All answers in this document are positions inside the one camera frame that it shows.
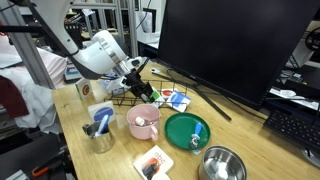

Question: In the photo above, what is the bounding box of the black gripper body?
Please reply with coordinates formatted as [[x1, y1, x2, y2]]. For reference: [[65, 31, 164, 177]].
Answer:
[[126, 71, 145, 95]]

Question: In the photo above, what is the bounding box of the white book with green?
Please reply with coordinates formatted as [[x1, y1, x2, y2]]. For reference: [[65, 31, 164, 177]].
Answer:
[[148, 88, 165, 108]]

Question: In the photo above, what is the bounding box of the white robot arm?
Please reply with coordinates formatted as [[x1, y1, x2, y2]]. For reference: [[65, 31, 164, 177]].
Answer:
[[26, 0, 155, 103]]

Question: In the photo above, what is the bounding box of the white book with orange circle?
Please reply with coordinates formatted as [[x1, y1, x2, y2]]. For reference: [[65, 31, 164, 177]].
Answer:
[[160, 88, 177, 99]]

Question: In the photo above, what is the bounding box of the white book with blue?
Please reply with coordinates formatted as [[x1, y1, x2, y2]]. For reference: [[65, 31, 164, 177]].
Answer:
[[166, 91, 191, 112]]

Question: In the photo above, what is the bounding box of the white book blue hippo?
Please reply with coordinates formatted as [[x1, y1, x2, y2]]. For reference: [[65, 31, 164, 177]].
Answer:
[[87, 101, 115, 122]]

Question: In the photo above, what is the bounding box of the abc book orange black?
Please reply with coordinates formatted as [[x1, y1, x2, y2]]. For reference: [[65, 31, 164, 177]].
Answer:
[[133, 145, 174, 180]]

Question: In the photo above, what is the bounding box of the pink mug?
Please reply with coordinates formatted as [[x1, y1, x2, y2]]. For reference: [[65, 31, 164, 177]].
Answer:
[[126, 104, 160, 141]]

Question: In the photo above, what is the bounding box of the blue patterned plastic bag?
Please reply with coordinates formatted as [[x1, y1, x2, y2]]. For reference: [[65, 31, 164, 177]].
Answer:
[[100, 77, 130, 96]]

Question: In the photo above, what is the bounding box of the spoon in pink mug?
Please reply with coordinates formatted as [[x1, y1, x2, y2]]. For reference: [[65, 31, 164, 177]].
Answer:
[[128, 116, 158, 127]]

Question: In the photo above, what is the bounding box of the blue white spatula in cup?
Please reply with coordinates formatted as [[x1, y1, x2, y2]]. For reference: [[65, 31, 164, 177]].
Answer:
[[95, 115, 109, 137]]

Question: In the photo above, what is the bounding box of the green plate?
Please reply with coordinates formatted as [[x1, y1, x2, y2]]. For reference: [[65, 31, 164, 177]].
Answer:
[[164, 113, 211, 150]]

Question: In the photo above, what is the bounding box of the steel cup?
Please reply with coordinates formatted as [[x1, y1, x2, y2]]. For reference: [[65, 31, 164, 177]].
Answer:
[[82, 122, 114, 154]]

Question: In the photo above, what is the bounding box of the stack of books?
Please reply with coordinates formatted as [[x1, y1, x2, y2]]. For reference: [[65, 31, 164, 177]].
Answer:
[[64, 64, 82, 81]]

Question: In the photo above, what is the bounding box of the steel bowl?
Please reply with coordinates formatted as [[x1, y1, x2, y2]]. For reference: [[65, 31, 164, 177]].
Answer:
[[197, 145, 247, 180]]

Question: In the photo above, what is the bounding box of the large black monitor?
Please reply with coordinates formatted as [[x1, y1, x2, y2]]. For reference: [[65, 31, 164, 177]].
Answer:
[[158, 0, 320, 110]]

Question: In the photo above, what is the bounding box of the black keyboard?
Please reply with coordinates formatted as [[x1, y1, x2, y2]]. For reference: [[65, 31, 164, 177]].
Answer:
[[264, 110, 320, 153]]

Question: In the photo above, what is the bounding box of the black wire book rack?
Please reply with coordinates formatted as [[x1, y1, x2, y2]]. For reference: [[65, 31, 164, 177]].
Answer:
[[105, 80, 188, 108]]

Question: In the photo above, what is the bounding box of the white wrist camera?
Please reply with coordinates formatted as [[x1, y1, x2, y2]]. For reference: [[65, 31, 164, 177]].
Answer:
[[106, 77, 130, 95]]

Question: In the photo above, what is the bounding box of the blue handled spoon on plate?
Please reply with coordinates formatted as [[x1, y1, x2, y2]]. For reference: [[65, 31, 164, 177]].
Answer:
[[189, 122, 202, 149]]

